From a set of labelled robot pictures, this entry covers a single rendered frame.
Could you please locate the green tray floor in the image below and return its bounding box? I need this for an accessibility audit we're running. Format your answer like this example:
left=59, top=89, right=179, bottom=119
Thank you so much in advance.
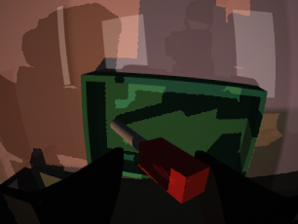
left=95, top=81, right=251, bottom=170

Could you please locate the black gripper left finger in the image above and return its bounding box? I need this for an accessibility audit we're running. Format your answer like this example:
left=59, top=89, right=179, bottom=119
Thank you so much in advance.
left=0, top=147, right=123, bottom=224

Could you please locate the green tray rim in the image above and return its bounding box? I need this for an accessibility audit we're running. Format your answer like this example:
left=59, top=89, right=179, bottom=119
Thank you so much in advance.
left=80, top=71, right=267, bottom=181

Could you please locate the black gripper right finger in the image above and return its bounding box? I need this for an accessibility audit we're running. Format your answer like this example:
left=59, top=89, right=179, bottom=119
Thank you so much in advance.
left=195, top=151, right=298, bottom=224

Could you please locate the red-headed metal pin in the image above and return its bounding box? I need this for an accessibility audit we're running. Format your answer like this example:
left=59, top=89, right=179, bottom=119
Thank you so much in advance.
left=110, top=120, right=210, bottom=204

